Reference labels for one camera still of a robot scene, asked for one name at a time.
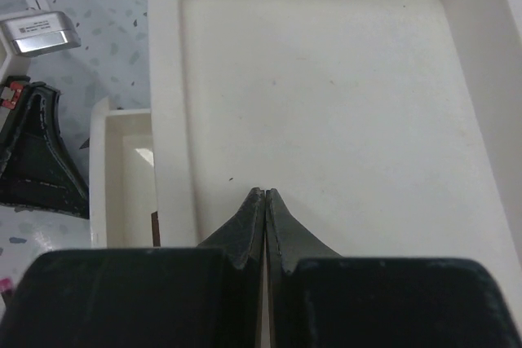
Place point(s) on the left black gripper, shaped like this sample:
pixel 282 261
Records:
pixel 37 172

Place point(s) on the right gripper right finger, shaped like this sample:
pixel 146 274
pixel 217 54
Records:
pixel 318 298

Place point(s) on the cream drawer cabinet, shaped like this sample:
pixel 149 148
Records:
pixel 389 127

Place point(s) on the cream bottom drawer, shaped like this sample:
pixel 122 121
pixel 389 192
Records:
pixel 122 187

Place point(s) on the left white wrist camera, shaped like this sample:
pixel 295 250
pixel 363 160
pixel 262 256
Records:
pixel 29 34

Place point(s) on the pink capped marker upper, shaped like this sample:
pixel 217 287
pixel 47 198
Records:
pixel 6 290

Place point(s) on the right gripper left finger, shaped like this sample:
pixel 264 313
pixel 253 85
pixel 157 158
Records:
pixel 209 295

